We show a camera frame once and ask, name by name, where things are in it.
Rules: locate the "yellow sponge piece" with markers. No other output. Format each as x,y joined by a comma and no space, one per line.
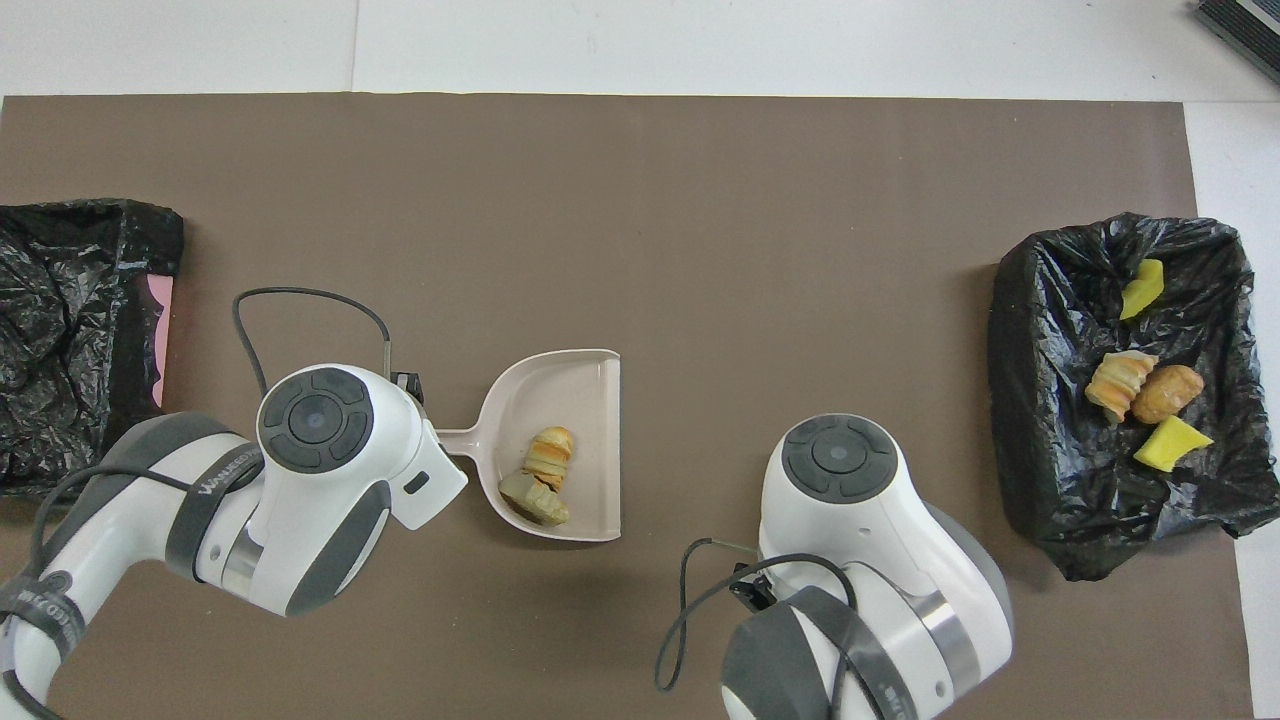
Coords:
1170,445

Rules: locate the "beige plastic dustpan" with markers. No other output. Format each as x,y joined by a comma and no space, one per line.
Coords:
580,400

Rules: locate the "thin yellow sponge scrap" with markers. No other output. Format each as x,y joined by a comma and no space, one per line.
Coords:
1143,288

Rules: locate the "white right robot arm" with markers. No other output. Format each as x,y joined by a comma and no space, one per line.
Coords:
860,530

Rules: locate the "dark grey ridged device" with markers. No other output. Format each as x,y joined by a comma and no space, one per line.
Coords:
1245,28

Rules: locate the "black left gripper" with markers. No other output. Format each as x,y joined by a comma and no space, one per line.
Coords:
408,388

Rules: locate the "pink plastic bin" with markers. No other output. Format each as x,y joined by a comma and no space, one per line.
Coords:
160,330

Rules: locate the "black trash bag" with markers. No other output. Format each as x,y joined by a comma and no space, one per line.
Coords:
60,400
1040,300

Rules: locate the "brown paper table mat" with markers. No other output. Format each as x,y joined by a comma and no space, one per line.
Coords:
640,180

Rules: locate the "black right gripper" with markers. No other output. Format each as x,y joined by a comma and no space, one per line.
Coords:
752,593

